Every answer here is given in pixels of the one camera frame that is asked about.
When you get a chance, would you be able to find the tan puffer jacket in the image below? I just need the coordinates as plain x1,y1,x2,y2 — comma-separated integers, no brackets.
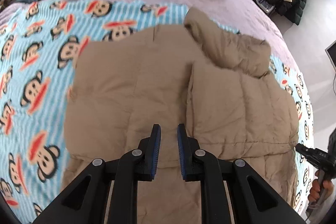
62,8,299,223

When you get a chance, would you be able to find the person's right hand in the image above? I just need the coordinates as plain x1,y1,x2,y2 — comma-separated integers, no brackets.
307,178,335,204

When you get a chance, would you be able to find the blue striped monkey blanket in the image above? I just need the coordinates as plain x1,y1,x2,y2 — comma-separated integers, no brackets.
1,0,311,223

